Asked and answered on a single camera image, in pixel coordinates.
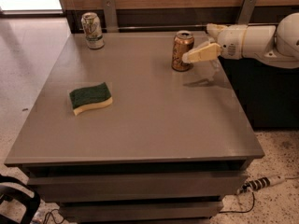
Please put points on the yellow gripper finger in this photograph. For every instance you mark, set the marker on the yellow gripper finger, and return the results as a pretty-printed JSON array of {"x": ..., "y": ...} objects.
[
  {"x": 204, "y": 52},
  {"x": 214, "y": 30}
]

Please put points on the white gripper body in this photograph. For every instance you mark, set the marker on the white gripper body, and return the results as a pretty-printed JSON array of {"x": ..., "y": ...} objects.
[{"x": 228, "y": 43}]

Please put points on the orange soda can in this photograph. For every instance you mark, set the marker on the orange soda can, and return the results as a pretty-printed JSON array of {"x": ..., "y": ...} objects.
[{"x": 183, "y": 42}]

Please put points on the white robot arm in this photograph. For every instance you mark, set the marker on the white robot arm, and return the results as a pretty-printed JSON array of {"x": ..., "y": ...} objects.
[{"x": 272, "y": 45}]

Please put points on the white green soda can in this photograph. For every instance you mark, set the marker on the white green soda can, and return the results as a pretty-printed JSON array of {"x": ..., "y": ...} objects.
[{"x": 92, "y": 30}]

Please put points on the green yellow sponge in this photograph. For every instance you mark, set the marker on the green yellow sponge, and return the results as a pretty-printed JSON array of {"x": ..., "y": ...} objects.
[{"x": 89, "y": 98}]

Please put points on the grey drawer cabinet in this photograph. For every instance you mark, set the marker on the grey drawer cabinet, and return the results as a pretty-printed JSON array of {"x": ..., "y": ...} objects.
[{"x": 160, "y": 121}]

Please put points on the upper grey drawer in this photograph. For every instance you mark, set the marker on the upper grey drawer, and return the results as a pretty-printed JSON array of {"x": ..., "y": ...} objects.
[{"x": 100, "y": 188}]

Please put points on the grey drawer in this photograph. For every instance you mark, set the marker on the grey drawer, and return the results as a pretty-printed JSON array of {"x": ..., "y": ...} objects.
[
  {"x": 140, "y": 212},
  {"x": 100, "y": 188}
]

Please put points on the white power strip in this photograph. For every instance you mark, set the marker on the white power strip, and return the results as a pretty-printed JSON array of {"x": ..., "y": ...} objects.
[{"x": 261, "y": 183}]

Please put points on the lower grey drawer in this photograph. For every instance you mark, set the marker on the lower grey drawer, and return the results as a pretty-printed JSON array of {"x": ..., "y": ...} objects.
[{"x": 140, "y": 212}]

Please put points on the black chair part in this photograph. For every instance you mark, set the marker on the black chair part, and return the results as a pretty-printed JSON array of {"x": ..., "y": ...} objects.
[{"x": 7, "y": 193}]

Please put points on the metal rail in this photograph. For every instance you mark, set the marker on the metal rail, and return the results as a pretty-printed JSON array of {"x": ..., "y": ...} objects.
[{"x": 133, "y": 29}]

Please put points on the right metal bracket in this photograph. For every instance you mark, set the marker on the right metal bracket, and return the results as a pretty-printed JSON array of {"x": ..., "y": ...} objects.
[{"x": 246, "y": 11}]

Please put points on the metal bracket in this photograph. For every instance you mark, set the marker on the metal bracket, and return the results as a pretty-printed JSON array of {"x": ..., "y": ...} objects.
[
  {"x": 110, "y": 15},
  {"x": 246, "y": 11}
]

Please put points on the left metal bracket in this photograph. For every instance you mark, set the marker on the left metal bracket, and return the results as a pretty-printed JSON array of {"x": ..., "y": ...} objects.
[{"x": 110, "y": 15}]

